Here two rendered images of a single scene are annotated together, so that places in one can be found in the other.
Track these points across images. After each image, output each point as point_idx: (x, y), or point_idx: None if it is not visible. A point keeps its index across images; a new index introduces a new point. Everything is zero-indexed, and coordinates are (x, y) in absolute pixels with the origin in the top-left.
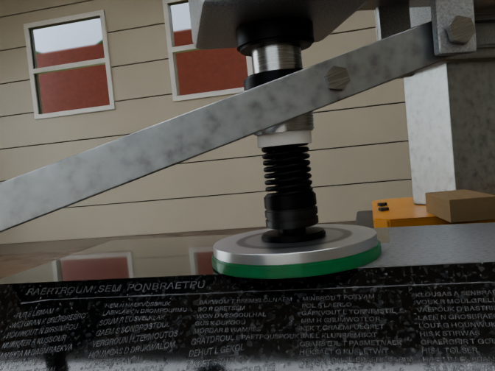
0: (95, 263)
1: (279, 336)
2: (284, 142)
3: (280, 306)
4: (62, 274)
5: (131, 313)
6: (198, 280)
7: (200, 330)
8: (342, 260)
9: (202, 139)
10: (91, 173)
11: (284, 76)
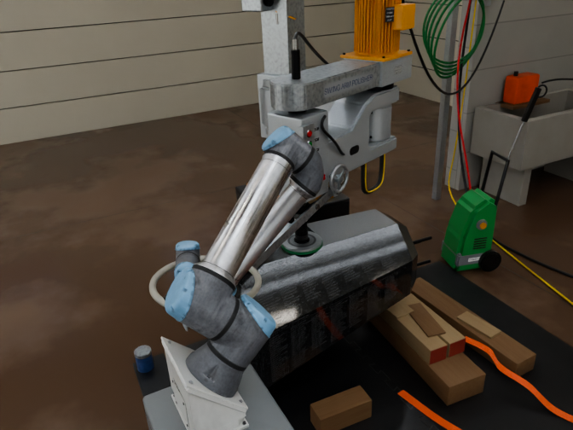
0: None
1: (313, 264)
2: None
3: (310, 258)
4: None
5: (280, 269)
6: (290, 257)
7: (297, 268)
8: (321, 246)
9: (296, 228)
10: (279, 242)
11: (309, 209)
